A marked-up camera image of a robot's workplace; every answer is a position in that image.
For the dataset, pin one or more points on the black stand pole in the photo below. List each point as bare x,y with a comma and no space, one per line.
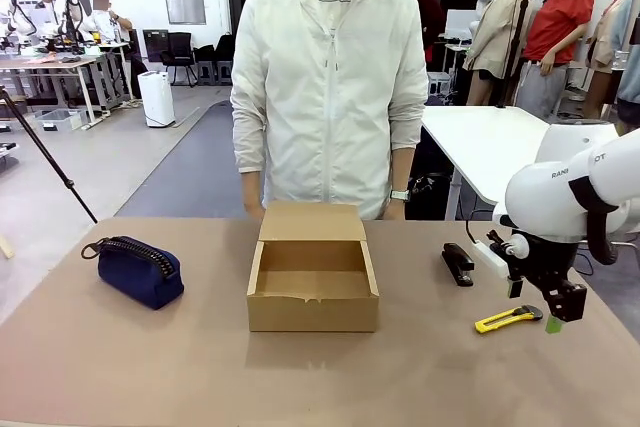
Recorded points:
515,47

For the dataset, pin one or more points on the person's right hand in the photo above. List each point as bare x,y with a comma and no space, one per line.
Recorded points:
254,211

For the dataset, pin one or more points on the black tripod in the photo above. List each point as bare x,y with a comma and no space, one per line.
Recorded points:
45,154

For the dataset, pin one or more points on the white air purifier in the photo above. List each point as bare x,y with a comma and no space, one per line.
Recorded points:
156,99

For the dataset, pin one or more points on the brown cardboard box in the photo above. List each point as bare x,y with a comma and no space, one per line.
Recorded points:
312,307

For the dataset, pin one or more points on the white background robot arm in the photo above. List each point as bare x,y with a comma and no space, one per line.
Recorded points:
21,22
70,7

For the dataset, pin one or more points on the seated man white shirt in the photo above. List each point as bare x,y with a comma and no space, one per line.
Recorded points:
47,9
105,17

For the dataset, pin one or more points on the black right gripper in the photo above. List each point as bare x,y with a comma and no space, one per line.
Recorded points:
550,262

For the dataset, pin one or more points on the navy blue zipper pouch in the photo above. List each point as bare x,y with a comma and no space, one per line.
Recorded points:
137,277

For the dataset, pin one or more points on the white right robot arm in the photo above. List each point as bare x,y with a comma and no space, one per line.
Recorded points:
550,187

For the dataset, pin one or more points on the wooden stick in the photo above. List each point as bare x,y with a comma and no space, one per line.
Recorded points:
5,246

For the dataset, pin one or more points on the silver wristwatch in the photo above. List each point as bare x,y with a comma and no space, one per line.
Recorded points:
400,195

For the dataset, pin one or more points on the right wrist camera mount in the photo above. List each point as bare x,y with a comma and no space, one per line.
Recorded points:
495,257

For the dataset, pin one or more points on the mannequin with bucket hat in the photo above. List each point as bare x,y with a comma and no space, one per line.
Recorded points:
615,37

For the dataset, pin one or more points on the mannequin in dark red top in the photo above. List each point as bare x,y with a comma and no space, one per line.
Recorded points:
430,17

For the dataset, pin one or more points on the black office chair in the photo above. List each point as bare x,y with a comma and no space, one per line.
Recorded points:
180,54

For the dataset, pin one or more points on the grey stool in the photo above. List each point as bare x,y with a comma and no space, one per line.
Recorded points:
224,69

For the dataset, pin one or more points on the person's left forearm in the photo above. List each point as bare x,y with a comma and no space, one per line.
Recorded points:
401,169

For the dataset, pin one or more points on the white side table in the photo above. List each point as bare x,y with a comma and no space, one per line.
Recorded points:
475,137

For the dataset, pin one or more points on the person's right forearm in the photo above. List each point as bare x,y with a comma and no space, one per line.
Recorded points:
251,189

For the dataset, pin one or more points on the mannequin in beige coat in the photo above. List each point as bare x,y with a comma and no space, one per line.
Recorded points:
492,42

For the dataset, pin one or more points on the yellow utility knife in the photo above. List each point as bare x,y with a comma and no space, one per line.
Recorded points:
500,321

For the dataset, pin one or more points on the clear plastic bin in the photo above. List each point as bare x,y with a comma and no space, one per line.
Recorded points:
57,119

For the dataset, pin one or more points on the person in white jacket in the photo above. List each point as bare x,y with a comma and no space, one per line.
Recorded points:
330,97

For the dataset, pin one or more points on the person's left hand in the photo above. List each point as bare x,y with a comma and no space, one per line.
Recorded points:
394,211

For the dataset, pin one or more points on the black stapler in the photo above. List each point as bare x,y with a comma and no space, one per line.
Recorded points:
457,262

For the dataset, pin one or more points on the black bag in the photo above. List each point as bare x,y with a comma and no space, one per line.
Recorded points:
429,197

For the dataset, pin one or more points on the figure in red t-shirt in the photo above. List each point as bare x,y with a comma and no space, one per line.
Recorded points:
557,27

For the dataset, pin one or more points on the grey workshop desk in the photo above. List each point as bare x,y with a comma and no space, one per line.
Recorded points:
50,63

